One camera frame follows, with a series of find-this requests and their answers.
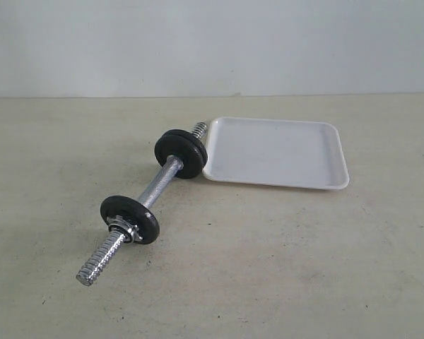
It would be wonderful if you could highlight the black weight plate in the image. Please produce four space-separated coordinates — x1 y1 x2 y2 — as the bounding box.
161 129 208 168
154 135 204 179

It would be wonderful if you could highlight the chrome threaded dumbbell bar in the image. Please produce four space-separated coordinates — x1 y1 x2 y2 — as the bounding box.
76 121 208 286

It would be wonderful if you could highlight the white plastic tray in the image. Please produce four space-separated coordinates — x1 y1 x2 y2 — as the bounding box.
203 117 350 191

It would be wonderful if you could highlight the black round plastic disc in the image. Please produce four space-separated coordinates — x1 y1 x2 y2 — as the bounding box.
100 196 160 244

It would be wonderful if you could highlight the chrome star collar nut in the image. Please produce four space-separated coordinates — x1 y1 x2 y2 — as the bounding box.
106 215 143 244

